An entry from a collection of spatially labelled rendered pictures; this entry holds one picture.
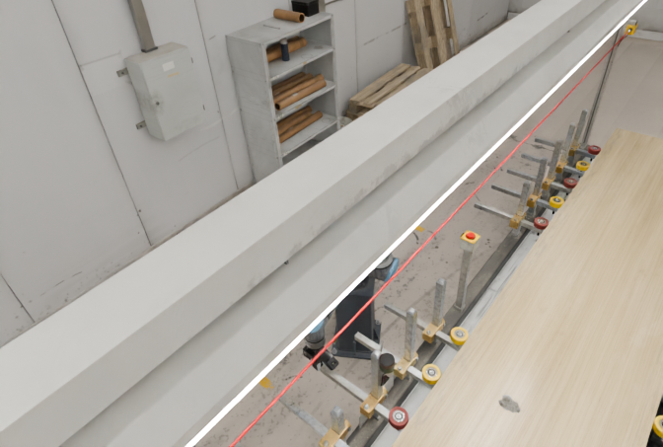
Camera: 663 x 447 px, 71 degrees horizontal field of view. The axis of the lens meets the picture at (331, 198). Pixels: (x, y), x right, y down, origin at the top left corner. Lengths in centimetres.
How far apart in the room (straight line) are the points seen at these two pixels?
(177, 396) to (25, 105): 314
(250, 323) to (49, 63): 313
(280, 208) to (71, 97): 318
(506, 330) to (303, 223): 198
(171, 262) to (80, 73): 319
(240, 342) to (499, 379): 183
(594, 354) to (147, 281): 219
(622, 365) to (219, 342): 213
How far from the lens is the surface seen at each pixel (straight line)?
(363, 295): 284
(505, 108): 87
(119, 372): 42
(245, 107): 433
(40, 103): 353
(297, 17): 423
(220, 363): 47
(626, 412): 232
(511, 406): 216
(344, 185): 51
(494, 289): 293
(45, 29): 348
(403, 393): 237
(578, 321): 254
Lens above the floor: 275
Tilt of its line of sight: 37 degrees down
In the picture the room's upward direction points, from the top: 4 degrees counter-clockwise
